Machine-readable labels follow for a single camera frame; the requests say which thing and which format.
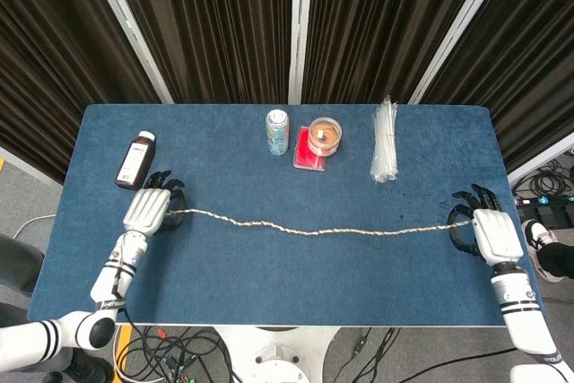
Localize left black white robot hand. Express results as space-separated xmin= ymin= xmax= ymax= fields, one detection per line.
xmin=123 ymin=170 xmax=186 ymax=235

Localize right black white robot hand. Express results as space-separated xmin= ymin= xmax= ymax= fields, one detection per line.
xmin=447 ymin=183 xmax=525 ymax=267

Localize beige braided rope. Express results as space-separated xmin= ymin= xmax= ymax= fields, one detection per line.
xmin=169 ymin=207 xmax=476 ymax=238

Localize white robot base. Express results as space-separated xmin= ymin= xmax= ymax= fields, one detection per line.
xmin=214 ymin=326 xmax=342 ymax=383

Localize white black sneaker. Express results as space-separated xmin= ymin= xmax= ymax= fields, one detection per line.
xmin=521 ymin=218 xmax=567 ymax=284

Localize brown bottle white label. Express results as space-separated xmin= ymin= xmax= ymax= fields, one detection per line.
xmin=114 ymin=130 xmax=157 ymax=191

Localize black power strip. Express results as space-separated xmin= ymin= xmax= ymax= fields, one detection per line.
xmin=513 ymin=196 xmax=574 ymax=219

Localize black trouser leg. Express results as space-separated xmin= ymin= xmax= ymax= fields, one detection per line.
xmin=537 ymin=240 xmax=574 ymax=280

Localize dark grey trouser leg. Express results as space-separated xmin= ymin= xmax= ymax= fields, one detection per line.
xmin=0 ymin=233 xmax=46 ymax=300

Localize blue fabric table mat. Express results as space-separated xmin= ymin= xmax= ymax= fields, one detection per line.
xmin=29 ymin=103 xmax=546 ymax=326

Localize bundle of clear plastic straws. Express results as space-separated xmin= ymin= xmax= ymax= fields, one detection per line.
xmin=370 ymin=94 xmax=399 ymax=186

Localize tall printed drink can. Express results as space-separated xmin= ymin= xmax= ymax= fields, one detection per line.
xmin=265 ymin=109 xmax=289 ymax=157

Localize red flat ink pad box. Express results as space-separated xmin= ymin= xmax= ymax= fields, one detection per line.
xmin=292 ymin=126 xmax=331 ymax=172

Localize black shoe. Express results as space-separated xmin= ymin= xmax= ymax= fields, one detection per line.
xmin=66 ymin=348 xmax=114 ymax=383

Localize brown pleated curtain panel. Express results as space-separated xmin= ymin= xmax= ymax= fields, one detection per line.
xmin=301 ymin=0 xmax=495 ymax=105
xmin=0 ymin=0 xmax=163 ymax=185
xmin=102 ymin=0 xmax=298 ymax=105
xmin=421 ymin=0 xmax=574 ymax=176

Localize clear jar orange label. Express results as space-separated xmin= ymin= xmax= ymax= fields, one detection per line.
xmin=308 ymin=117 xmax=342 ymax=157

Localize coiled black cables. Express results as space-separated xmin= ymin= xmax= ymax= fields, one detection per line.
xmin=515 ymin=158 xmax=574 ymax=198

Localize thin white floor cable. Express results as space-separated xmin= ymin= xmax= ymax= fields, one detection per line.
xmin=12 ymin=213 xmax=57 ymax=241

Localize white floor cable loop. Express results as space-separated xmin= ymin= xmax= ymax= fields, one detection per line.
xmin=111 ymin=326 xmax=135 ymax=383

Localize black floor cable tangle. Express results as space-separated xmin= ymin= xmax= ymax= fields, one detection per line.
xmin=117 ymin=326 xmax=235 ymax=383

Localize black cable green connector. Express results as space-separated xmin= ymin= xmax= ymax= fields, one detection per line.
xmin=322 ymin=326 xmax=401 ymax=383

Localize white partition frame post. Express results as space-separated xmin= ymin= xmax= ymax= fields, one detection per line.
xmin=406 ymin=0 xmax=517 ymax=105
xmin=288 ymin=0 xmax=315 ymax=105
xmin=82 ymin=0 xmax=175 ymax=105

